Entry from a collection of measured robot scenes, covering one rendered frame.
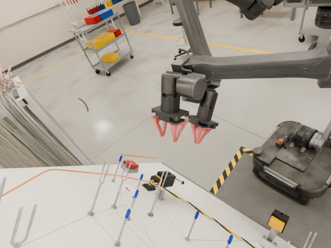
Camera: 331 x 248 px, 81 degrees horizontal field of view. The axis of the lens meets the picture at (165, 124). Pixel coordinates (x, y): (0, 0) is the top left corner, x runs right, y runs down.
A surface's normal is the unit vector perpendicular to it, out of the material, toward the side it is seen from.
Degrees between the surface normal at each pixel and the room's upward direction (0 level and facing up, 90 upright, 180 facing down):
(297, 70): 90
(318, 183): 0
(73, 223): 50
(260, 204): 0
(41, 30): 90
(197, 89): 89
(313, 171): 0
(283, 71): 90
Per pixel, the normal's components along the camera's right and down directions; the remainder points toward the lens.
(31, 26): 0.62, 0.40
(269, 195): -0.26, -0.70
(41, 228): 0.33, -0.94
